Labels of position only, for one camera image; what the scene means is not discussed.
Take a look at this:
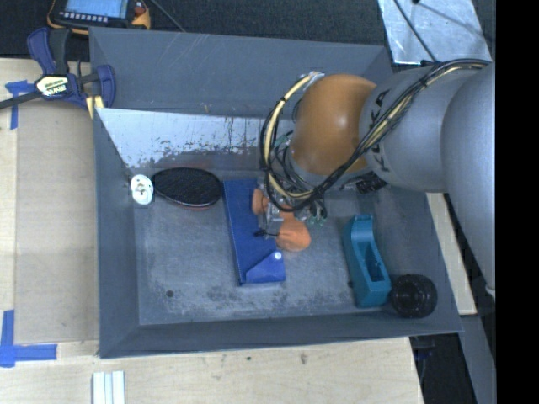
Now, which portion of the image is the orange toy food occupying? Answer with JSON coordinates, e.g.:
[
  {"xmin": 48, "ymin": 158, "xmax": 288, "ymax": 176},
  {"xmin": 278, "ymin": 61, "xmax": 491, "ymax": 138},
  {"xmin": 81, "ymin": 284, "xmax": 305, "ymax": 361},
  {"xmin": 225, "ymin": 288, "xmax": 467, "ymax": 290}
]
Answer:
[{"xmin": 251, "ymin": 187, "xmax": 312, "ymax": 253}]

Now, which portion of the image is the black oval brush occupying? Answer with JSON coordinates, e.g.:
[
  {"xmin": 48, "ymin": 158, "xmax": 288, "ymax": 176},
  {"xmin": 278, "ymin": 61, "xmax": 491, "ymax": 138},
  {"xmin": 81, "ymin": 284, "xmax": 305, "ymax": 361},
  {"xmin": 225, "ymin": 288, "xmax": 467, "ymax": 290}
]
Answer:
[{"xmin": 151, "ymin": 167, "xmax": 224, "ymax": 210}]

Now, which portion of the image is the grey metal bin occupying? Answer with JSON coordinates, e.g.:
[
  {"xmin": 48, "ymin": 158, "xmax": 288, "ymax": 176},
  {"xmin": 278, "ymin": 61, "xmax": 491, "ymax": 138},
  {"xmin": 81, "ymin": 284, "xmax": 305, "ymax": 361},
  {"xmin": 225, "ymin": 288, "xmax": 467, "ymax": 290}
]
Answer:
[{"xmin": 87, "ymin": 26, "xmax": 465, "ymax": 359}]

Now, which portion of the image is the teal tape dispenser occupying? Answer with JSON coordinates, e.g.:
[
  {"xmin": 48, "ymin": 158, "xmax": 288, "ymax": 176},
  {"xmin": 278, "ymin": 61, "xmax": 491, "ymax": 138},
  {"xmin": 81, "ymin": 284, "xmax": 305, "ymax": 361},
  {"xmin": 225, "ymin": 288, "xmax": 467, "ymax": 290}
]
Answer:
[{"xmin": 341, "ymin": 213, "xmax": 393, "ymax": 310}]

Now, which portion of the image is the white small plastic piece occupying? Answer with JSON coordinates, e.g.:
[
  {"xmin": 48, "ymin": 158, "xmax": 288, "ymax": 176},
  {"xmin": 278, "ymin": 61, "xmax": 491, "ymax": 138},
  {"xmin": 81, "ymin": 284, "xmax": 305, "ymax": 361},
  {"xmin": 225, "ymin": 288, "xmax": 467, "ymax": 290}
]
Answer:
[{"xmin": 130, "ymin": 173, "xmax": 154, "ymax": 205}]

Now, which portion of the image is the pale wood flat board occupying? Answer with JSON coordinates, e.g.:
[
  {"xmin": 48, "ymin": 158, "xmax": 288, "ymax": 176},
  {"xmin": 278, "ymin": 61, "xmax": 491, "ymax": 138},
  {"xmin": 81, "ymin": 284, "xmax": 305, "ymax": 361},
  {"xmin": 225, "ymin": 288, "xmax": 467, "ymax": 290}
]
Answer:
[{"xmin": 13, "ymin": 98, "xmax": 100, "ymax": 345}]

